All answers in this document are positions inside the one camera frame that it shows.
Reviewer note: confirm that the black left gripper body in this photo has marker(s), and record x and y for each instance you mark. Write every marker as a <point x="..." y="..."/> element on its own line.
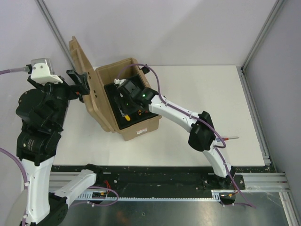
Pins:
<point x="75" y="91"/>

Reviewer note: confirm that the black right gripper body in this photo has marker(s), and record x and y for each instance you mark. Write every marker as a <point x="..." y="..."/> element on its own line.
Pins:
<point x="126" y="105"/>

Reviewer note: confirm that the tan plastic tool box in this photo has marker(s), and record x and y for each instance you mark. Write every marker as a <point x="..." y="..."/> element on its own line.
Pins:
<point x="97" y="103"/>

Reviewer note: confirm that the black tool box tray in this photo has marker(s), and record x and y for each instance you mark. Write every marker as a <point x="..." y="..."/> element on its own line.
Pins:
<point x="111" y="91"/>

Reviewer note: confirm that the red black pliers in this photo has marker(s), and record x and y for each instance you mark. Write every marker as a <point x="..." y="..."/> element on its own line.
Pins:
<point x="140" y="112"/>

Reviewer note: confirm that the blue handle screwdriver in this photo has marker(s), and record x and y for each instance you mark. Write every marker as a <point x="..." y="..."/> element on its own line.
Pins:
<point x="226" y="138"/>

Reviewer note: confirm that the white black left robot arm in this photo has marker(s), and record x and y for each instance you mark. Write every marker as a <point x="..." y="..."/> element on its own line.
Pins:
<point x="42" y="111"/>

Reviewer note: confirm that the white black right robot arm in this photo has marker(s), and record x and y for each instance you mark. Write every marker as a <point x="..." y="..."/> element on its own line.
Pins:
<point x="202" y="135"/>

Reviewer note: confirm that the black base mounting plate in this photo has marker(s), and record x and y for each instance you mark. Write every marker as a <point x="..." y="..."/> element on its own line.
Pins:
<point x="129" y="178"/>

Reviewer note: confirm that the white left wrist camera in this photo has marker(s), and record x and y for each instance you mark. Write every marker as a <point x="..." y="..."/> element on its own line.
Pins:
<point x="42" y="73"/>

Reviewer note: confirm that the left aluminium corner post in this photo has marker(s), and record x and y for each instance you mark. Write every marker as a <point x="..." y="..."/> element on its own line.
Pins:
<point x="55" y="30"/>

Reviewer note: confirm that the aluminium corner post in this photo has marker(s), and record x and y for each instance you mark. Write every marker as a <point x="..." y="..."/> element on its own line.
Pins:
<point x="55" y="30"/>
<point x="273" y="15"/>

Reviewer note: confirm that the right aluminium corner post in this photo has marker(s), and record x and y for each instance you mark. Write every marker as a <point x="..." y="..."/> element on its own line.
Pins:
<point x="273" y="15"/>

